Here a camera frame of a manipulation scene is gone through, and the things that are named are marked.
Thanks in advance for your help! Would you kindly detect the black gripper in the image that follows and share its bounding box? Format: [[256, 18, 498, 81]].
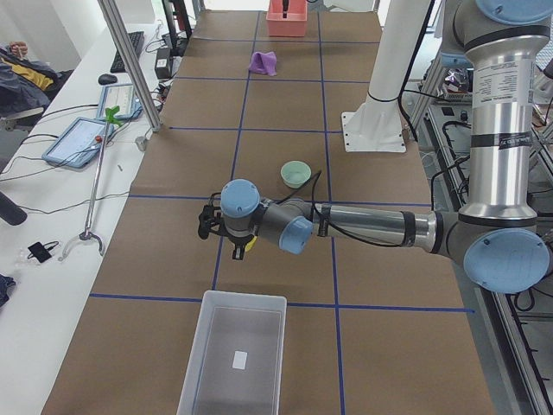
[[227, 234, 256, 260]]

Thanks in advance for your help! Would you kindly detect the yellow plastic cup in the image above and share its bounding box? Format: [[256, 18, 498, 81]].
[[245, 236, 257, 252]]

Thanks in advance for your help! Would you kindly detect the purple cloth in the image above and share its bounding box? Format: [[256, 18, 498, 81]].
[[248, 51, 277, 76]]

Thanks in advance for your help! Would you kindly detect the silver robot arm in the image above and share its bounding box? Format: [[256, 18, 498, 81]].
[[199, 1, 552, 294]]

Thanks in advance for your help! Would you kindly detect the mint green bowl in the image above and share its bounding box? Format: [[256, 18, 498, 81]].
[[280, 160, 312, 189]]

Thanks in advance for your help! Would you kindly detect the white label sticker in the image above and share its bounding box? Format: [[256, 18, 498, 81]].
[[232, 350, 248, 370]]

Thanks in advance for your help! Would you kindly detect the clear plastic bin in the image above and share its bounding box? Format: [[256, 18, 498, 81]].
[[177, 290, 287, 414]]

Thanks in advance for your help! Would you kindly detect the reacher grabber tool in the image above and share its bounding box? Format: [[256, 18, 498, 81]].
[[58, 105, 121, 262]]

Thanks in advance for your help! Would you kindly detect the near blue teach pendant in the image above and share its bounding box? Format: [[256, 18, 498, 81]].
[[41, 117, 114, 169]]

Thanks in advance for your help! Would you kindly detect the blue teach pendant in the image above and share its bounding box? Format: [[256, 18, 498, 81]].
[[41, 117, 114, 169], [95, 83, 142, 121]]

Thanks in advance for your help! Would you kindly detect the far blue teach pendant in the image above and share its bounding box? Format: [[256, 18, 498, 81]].
[[95, 83, 142, 121]]

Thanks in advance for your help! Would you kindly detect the small black card device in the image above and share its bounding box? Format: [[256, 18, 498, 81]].
[[28, 242, 52, 264]]

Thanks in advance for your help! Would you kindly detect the black power adapter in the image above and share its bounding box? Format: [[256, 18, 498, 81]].
[[155, 47, 173, 80]]

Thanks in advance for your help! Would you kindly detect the black computer mouse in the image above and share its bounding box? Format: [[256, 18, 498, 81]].
[[98, 73, 118, 86]]

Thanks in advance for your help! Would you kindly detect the pink plastic bin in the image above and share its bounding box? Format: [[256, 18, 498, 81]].
[[265, 0, 308, 37]]

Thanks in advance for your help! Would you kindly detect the black keyboard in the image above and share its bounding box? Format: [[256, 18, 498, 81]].
[[109, 30, 146, 73]]

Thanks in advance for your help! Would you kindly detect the seated person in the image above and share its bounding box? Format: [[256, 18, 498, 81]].
[[1, 41, 73, 118]]

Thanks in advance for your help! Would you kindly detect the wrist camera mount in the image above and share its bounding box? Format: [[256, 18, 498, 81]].
[[198, 192, 226, 240]]

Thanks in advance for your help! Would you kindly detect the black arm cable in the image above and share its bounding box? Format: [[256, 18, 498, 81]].
[[276, 169, 411, 248]]

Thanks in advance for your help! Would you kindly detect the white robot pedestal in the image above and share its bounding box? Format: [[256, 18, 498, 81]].
[[341, 0, 434, 153]]

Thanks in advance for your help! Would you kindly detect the aluminium frame post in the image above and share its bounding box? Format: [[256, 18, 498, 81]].
[[98, 0, 162, 132]]

